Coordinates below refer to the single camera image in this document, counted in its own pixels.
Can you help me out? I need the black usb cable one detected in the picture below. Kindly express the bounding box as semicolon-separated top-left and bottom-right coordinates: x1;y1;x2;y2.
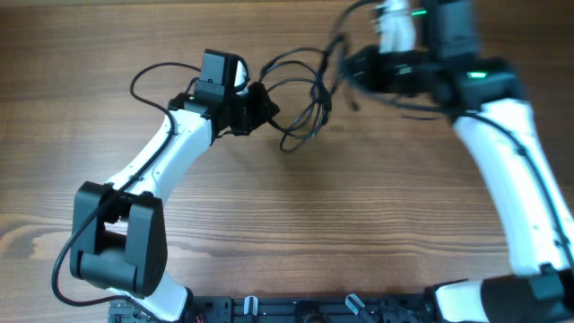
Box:
258;33;360;153

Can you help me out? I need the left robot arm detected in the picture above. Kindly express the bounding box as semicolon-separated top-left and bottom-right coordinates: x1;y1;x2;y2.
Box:
52;49;279;322

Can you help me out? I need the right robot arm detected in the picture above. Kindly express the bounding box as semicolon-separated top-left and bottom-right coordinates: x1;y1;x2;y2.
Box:
338;1;573;322

